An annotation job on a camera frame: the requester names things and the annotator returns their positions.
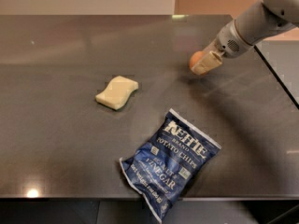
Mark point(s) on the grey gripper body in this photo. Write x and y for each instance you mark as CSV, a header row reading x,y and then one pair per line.
x,y
230,40

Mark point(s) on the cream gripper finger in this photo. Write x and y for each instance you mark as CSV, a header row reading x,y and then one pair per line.
x,y
208,62

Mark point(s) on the orange fruit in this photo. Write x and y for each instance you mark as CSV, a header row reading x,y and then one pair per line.
x,y
195,58

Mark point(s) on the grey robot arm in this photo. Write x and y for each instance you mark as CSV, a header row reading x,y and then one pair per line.
x,y
263,19

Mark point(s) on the yellow sponge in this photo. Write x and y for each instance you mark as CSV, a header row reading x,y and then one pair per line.
x,y
117,92

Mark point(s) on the grey side counter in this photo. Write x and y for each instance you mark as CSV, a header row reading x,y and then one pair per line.
x,y
283,58

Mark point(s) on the blue kettle chips bag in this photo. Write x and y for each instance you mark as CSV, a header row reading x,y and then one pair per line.
x,y
164,165

